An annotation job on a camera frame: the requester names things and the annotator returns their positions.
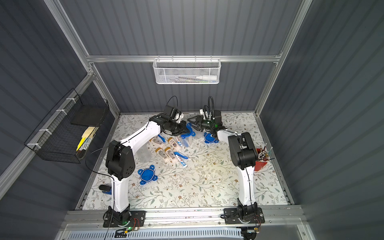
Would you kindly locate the blue small box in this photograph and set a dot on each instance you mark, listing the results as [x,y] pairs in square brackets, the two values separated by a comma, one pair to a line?
[106,189]

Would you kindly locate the blue-lid clear jar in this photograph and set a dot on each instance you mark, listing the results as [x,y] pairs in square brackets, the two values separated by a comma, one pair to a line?
[144,155]
[187,139]

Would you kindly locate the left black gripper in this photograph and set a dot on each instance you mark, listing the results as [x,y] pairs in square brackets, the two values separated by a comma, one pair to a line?
[175,127]

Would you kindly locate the blue toothbrush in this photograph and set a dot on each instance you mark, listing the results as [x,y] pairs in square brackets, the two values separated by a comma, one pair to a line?
[180,155]
[162,138]

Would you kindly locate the small toothpaste tube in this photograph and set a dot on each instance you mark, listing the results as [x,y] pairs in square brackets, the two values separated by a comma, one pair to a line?
[179,141]

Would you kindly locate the white tube in basket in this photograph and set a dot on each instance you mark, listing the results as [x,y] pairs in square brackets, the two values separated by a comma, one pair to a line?
[207,78]

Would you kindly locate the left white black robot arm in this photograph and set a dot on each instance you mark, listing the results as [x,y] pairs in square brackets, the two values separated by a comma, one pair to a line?
[121,164]

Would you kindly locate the black wire wall basket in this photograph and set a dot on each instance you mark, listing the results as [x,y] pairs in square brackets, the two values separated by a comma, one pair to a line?
[58,138]

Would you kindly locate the red pen cup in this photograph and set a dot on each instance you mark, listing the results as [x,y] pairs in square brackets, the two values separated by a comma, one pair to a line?
[262,158]

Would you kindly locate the yellow sticky notes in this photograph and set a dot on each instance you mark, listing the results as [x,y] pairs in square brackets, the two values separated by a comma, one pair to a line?
[85,135]

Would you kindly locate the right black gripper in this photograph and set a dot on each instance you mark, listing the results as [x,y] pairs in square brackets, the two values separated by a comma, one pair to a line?
[202,123]

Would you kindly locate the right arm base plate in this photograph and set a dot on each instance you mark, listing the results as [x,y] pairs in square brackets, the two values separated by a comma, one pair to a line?
[234,216]

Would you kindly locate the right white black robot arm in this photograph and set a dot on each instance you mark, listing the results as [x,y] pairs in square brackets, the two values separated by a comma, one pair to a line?
[243,155]

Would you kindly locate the white wire mesh basket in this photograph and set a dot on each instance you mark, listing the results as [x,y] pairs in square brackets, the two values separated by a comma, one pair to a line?
[184,72]

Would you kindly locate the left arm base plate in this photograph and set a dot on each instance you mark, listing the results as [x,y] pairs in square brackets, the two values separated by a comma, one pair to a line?
[113,219]

